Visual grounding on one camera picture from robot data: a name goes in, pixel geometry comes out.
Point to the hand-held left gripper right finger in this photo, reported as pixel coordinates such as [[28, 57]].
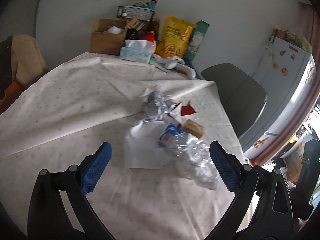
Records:
[[225, 166]]

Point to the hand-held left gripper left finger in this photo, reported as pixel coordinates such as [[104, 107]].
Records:
[[96, 166]]

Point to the crushed clear plastic bottle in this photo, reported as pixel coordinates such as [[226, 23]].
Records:
[[190, 155]]

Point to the white paper napkin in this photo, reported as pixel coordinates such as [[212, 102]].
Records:
[[140, 150]]

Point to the brown cardboard piece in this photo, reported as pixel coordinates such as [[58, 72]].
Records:
[[193, 128]]

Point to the red carton scrap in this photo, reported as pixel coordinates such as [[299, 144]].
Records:
[[187, 110]]

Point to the white red paper scrap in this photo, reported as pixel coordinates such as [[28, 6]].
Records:
[[171, 118]]

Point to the silver foil wrapper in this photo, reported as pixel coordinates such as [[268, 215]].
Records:
[[155, 105]]

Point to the white pegboard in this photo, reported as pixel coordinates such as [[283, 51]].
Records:
[[277, 168]]

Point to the white patterned tablecloth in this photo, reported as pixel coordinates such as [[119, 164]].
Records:
[[75, 100]]

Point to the grey chair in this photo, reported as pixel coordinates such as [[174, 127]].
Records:
[[232, 92]]

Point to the white refrigerator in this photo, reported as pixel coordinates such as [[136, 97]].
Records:
[[282, 92]]

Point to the orange cloth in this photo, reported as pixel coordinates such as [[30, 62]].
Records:
[[11, 92]]

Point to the white game controller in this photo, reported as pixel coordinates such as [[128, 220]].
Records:
[[170, 63]]

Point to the blue white tissue box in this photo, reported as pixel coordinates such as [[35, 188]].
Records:
[[132, 53]]

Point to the open cardboard box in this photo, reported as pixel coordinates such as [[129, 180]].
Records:
[[105, 42]]

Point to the tall green box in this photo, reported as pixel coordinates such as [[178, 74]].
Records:
[[198, 42]]

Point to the beige jacket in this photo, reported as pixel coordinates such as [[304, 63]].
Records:
[[27, 57]]

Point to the black cloth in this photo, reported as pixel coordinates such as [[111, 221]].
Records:
[[6, 67]]

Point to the black utensil holder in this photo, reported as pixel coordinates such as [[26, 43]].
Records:
[[132, 33]]

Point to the yellow snack bag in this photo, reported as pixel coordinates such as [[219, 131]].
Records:
[[172, 37]]

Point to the red white vase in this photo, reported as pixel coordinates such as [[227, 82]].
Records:
[[150, 37]]

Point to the small brown rack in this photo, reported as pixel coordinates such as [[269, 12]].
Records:
[[285, 35]]

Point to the grey door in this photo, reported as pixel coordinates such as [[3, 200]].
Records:
[[22, 12]]

